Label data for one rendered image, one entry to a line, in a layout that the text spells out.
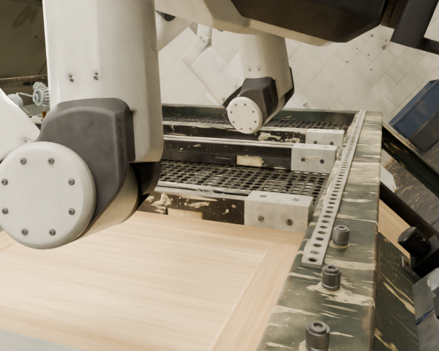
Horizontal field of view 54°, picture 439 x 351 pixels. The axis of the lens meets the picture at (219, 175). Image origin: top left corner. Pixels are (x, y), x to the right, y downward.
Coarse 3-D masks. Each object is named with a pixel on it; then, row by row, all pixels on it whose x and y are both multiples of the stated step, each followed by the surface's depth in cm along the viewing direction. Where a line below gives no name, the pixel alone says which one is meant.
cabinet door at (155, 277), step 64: (0, 256) 75; (64, 256) 75; (128, 256) 74; (192, 256) 74; (256, 256) 74; (0, 320) 57; (64, 320) 57; (128, 320) 57; (192, 320) 57; (256, 320) 56
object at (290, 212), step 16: (160, 192) 91; (176, 192) 90; (192, 192) 89; (208, 192) 89; (224, 192) 90; (240, 192) 89; (256, 192) 88; (272, 192) 88; (144, 208) 93; (160, 208) 92; (176, 208) 91; (192, 208) 89; (208, 208) 88; (224, 208) 87; (240, 208) 85; (256, 208) 84; (272, 208) 83; (288, 208) 82; (304, 208) 81; (240, 224) 86; (256, 224) 85; (272, 224) 84; (288, 224) 83; (304, 224) 82
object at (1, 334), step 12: (0, 336) 50; (12, 336) 50; (24, 336) 50; (0, 348) 48; (12, 348) 48; (24, 348) 48; (36, 348) 48; (48, 348) 48; (60, 348) 48; (72, 348) 48
